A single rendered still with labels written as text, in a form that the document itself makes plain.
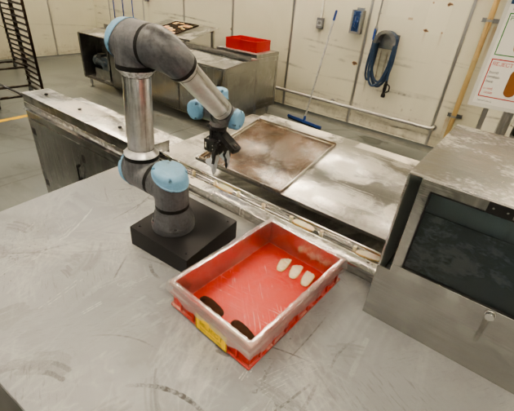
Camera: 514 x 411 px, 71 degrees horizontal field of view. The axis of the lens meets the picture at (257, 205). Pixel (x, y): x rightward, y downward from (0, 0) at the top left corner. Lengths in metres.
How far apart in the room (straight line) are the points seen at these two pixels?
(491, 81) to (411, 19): 3.20
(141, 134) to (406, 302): 0.94
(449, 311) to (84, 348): 0.96
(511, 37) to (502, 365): 1.24
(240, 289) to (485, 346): 0.68
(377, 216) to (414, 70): 3.62
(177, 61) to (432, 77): 4.13
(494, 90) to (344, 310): 1.15
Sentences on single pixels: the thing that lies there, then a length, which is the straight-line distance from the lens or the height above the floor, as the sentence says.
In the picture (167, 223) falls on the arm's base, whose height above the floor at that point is 0.95.
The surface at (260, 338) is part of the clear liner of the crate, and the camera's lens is 0.94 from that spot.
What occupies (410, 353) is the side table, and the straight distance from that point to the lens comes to 1.16.
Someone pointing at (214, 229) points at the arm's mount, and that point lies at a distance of 1.30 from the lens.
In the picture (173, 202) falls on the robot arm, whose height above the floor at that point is 1.03.
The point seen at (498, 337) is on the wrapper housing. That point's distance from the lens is 1.11.
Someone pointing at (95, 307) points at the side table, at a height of 0.82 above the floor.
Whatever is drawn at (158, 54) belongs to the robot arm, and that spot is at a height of 1.48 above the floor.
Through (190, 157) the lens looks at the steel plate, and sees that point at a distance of 2.01.
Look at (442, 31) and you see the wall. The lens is 4.90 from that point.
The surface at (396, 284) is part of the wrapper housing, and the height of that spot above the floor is 0.98.
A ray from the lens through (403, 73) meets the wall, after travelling 5.03.
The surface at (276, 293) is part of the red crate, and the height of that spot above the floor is 0.82.
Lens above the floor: 1.66
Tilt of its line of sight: 32 degrees down
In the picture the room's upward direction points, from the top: 5 degrees clockwise
